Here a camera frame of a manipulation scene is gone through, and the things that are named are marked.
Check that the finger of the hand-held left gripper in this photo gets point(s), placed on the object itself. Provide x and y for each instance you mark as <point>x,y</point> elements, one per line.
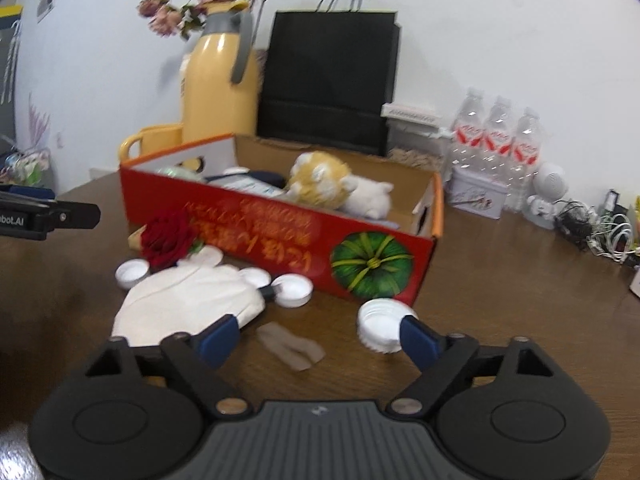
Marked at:
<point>30,192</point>
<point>75,213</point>

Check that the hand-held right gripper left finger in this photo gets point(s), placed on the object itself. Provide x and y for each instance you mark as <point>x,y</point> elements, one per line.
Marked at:
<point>217,340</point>

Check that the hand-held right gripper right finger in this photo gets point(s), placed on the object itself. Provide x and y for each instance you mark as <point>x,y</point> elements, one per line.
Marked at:
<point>420,342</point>

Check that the white bottle cap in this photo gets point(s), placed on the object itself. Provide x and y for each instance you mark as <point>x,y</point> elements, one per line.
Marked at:
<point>254,276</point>
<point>380,327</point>
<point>131,274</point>
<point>295,290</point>

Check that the white cloth glove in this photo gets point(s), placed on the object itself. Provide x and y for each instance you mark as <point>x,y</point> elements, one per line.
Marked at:
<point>185,305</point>

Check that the brown fabric piece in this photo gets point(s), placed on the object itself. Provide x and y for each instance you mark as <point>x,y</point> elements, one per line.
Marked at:
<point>292,347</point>

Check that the red rose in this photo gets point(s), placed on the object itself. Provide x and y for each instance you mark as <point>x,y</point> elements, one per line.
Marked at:
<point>167,237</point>

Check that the red cardboard box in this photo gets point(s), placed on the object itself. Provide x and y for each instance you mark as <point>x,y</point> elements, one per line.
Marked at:
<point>280,230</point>

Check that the translucent white plastic box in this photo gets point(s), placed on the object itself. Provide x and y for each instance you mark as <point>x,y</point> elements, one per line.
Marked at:
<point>250,187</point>

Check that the navy zip case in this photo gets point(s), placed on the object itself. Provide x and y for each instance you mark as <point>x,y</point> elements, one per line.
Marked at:
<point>267,178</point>

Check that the yellow white plush toy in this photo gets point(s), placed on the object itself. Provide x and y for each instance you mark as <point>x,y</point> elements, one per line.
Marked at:
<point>320,177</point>

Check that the yellow mug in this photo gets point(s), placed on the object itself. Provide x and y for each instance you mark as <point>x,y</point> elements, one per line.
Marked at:
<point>160,137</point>

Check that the white tin box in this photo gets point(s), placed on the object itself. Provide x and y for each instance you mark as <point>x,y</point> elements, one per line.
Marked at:
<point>475,195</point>

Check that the white carton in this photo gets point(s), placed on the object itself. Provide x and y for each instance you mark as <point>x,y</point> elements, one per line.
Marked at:
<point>184,80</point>

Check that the clear food container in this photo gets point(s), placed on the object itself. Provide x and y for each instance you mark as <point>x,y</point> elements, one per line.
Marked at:
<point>415,157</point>

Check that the yellow thermos jug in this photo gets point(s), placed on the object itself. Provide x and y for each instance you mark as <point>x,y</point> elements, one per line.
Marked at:
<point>220,95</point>

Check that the white robot-shaped speaker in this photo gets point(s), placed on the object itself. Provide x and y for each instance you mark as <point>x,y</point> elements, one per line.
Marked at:
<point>547,180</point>

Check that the clear water bottle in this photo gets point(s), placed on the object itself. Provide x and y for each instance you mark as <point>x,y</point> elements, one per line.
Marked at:
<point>469,135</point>
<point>499,142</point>
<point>527,152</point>

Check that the dried pink flowers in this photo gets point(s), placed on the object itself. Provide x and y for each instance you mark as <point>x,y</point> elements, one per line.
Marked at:
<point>167,17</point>

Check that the small dark charger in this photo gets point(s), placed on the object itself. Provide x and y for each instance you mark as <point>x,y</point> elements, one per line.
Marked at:
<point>614,202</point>

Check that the black paper bag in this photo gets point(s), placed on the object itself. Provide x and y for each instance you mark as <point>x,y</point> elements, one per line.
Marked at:
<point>325,75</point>

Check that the white wall outlet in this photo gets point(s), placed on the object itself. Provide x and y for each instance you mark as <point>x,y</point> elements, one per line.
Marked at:
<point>59,140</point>

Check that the purple wall decal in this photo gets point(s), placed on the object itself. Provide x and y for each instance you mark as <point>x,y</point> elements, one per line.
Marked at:
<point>39,127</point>

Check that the dark wall board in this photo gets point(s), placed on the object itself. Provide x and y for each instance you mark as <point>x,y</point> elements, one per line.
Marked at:
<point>7,75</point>

